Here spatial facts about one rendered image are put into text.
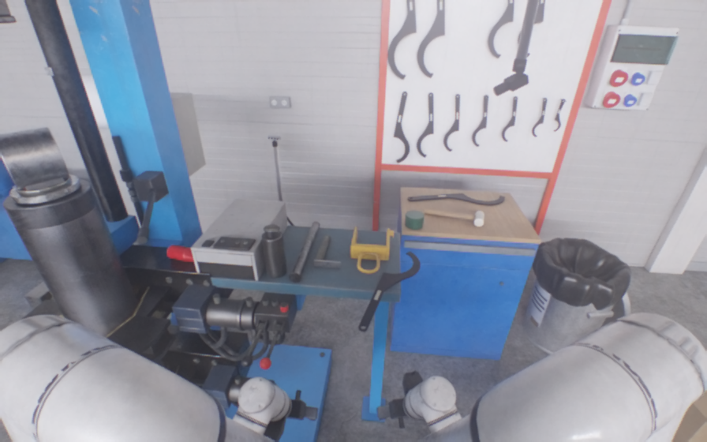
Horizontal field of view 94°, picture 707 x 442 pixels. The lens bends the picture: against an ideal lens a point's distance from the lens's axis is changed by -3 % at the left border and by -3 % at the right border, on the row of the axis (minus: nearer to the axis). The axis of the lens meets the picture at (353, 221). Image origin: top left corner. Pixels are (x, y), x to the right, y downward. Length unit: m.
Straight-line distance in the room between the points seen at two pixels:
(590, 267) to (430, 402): 1.91
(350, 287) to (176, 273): 0.67
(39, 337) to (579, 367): 0.61
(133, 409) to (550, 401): 0.43
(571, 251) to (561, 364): 2.26
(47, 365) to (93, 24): 1.20
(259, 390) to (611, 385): 0.76
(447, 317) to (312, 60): 2.04
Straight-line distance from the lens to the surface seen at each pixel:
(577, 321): 2.55
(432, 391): 0.98
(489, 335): 2.41
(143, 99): 1.47
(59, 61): 1.55
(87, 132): 1.59
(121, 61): 1.49
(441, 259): 1.96
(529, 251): 2.01
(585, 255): 2.71
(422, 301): 2.15
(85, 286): 1.34
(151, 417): 0.45
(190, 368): 1.84
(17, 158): 1.22
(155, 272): 1.52
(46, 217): 1.23
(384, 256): 1.39
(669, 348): 0.55
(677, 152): 3.65
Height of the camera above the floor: 1.89
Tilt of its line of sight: 30 degrees down
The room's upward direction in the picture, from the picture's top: 1 degrees clockwise
